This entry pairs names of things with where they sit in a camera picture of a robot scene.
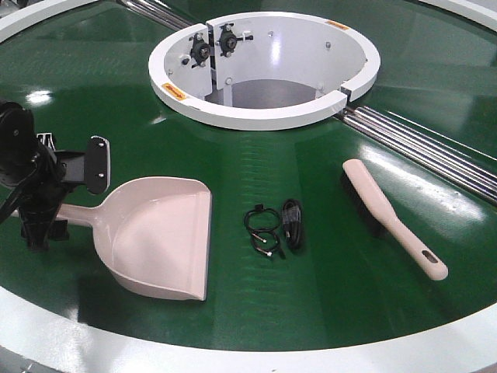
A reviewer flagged black bearing mount right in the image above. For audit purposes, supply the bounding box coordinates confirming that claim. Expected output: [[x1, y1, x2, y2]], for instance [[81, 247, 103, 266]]
[[218, 23, 254, 58]]

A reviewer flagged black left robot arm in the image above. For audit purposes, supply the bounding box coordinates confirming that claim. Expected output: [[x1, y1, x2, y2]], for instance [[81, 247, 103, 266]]
[[1, 100, 111, 251]]

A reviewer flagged black bearing mount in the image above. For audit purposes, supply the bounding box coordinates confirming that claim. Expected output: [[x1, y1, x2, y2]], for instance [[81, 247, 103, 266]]
[[189, 33, 210, 68], [218, 23, 254, 58]]

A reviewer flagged white far outer rim right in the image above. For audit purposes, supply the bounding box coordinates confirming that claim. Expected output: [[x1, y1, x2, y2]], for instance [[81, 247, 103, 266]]
[[421, 0, 496, 31]]

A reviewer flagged white inner conveyor ring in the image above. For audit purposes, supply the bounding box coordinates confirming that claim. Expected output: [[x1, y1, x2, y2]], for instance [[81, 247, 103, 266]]
[[148, 11, 382, 131]]

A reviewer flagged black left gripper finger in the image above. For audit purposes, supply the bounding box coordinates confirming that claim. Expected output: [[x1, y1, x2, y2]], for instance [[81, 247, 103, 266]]
[[21, 210, 69, 251], [84, 135, 110, 194]]

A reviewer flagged chrome roller bars top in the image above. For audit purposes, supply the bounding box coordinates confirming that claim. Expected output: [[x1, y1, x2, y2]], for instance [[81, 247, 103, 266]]
[[118, 0, 193, 31]]

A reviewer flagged beige plastic dustpan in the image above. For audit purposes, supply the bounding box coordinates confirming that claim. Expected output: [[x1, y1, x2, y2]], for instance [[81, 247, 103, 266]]
[[54, 176, 214, 302]]

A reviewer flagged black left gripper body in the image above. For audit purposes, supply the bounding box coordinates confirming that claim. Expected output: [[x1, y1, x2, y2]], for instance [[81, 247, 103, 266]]
[[15, 131, 88, 233]]

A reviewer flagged thin black cable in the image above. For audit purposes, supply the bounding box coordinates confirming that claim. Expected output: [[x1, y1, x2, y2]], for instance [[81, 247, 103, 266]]
[[244, 205, 287, 260]]

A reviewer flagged beige hand brush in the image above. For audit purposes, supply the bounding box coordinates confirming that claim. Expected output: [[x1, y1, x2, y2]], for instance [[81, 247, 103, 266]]
[[342, 159, 449, 281]]

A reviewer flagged white far outer rim left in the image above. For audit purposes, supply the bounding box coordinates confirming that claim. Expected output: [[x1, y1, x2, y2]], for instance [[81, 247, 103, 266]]
[[1, 0, 96, 42]]

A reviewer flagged white outer conveyor rim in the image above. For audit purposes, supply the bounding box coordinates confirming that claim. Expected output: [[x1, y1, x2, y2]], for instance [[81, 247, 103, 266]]
[[1, 289, 496, 372]]

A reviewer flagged black usb cable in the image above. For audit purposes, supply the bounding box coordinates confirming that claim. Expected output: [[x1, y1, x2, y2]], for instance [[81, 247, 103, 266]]
[[280, 198, 305, 252]]

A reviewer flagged black bearing mount left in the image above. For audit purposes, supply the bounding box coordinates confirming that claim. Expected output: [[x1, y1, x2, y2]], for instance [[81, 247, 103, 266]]
[[189, 33, 210, 68]]

